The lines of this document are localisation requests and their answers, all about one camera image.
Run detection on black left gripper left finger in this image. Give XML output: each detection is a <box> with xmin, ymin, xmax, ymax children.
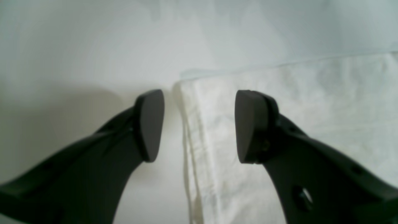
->
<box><xmin>0</xmin><ymin>89</ymin><xmax>165</xmax><ymax>224</ymax></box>

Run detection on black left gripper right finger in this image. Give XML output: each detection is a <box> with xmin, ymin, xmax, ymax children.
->
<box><xmin>234</xmin><ymin>90</ymin><xmax>398</xmax><ymax>224</ymax></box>

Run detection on white printed T-shirt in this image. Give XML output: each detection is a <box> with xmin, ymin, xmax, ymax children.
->
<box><xmin>175</xmin><ymin>52</ymin><xmax>397</xmax><ymax>224</ymax></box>

